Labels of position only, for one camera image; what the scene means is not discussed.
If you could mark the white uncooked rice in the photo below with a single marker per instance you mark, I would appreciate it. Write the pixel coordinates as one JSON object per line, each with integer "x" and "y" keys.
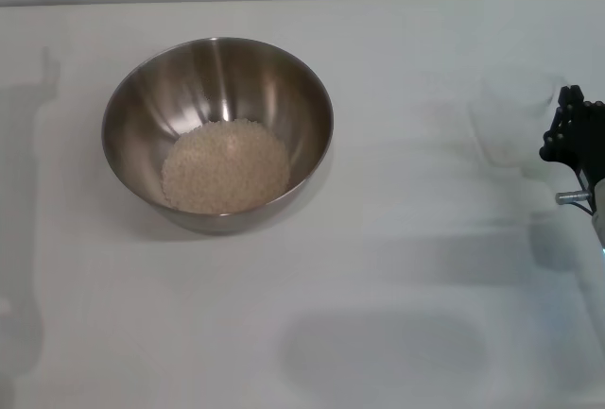
{"x": 227, "y": 173}

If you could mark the clear plastic measuring cup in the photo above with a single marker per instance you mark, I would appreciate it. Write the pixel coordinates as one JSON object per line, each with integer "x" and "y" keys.
{"x": 515, "y": 97}

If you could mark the stainless steel mixing bowl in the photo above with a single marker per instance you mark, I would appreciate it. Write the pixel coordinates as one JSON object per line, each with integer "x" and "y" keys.
{"x": 142, "y": 135}

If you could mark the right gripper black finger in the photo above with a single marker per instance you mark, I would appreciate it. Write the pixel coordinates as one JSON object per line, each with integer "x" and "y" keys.
{"x": 560, "y": 137}
{"x": 594, "y": 111}

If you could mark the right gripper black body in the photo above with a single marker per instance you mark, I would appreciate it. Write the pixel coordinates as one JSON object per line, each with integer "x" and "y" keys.
{"x": 591, "y": 149}

